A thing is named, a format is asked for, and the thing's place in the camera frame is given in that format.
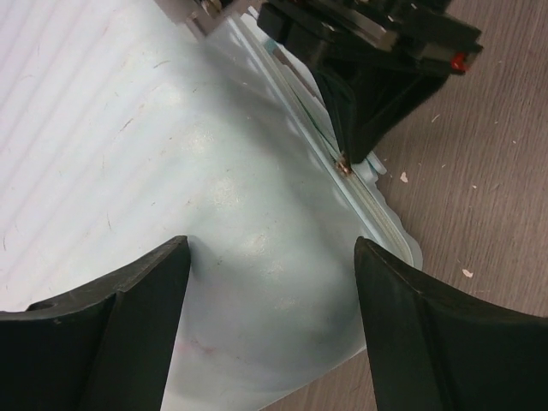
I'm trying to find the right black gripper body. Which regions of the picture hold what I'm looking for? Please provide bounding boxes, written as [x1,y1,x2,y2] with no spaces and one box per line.
[257,1,483,73]

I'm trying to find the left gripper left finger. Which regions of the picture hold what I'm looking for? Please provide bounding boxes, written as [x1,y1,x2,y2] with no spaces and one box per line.
[1,235,189,410]

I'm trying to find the mint green suitcase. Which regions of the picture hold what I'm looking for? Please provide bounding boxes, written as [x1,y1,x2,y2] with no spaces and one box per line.
[1,1,423,410]

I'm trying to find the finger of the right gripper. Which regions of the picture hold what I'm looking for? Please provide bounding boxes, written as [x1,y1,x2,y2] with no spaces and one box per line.
[348,59,448,163]
[316,66,358,163]

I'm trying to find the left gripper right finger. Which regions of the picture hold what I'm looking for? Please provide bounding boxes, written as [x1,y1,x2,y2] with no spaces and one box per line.
[354,238,547,410]

